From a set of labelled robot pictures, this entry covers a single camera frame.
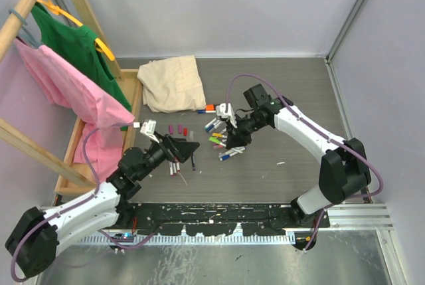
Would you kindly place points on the lilac pen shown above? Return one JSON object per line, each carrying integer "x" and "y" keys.
{"x": 218, "y": 146}

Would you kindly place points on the orange black highlighter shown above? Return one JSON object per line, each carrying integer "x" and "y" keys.
{"x": 210, "y": 108}

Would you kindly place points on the grey hanger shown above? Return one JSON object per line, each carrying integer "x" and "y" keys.
{"x": 26, "y": 34}

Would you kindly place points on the pink shirt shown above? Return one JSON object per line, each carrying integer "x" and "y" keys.
{"x": 64, "y": 85}

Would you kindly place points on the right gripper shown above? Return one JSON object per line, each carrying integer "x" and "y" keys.
{"x": 236, "y": 138}

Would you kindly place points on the yellow end rainbow pen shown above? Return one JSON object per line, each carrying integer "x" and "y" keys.
{"x": 220, "y": 137}

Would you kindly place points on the teal cap white marker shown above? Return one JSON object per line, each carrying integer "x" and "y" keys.
{"x": 210, "y": 125}

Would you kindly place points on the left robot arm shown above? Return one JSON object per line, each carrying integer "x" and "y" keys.
{"x": 42, "y": 235}

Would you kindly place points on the grey end white marker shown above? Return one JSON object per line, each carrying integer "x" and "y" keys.
{"x": 227, "y": 152}

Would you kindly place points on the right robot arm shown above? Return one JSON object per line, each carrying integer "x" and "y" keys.
{"x": 342, "y": 168}

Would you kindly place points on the blue end white marker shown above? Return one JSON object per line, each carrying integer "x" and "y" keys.
{"x": 230, "y": 154}

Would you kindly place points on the beige folded cloth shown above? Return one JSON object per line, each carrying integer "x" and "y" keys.
{"x": 172, "y": 85}

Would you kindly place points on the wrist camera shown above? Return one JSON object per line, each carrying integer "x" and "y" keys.
{"x": 226, "y": 113}
{"x": 147, "y": 128}

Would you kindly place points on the grey cable duct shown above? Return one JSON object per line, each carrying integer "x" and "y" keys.
{"x": 235, "y": 238}

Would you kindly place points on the dark purple clear pen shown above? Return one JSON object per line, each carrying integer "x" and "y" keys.
{"x": 193, "y": 163}

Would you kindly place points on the green cap rainbow pen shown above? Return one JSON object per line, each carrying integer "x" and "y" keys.
{"x": 216, "y": 141}

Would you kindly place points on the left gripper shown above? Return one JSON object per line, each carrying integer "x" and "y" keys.
{"x": 174, "y": 148}

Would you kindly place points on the wooden clothes rack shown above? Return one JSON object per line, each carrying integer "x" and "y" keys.
{"x": 74, "y": 179}

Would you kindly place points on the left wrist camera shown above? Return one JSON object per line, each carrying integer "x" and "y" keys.
{"x": 147, "y": 128}

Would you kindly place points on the green shirt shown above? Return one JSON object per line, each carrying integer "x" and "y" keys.
{"x": 77, "y": 46}

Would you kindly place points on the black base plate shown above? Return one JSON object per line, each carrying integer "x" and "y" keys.
{"x": 211, "y": 219}

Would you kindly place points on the grey cap white marker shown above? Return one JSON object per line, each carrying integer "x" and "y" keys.
{"x": 221, "y": 131}

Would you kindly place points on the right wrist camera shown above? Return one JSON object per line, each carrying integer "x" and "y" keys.
{"x": 226, "y": 113}

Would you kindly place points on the yellow hanger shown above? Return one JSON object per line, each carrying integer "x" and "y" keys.
{"x": 69, "y": 19}

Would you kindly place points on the dark blue cap marker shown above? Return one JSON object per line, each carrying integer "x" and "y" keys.
{"x": 216, "y": 126}

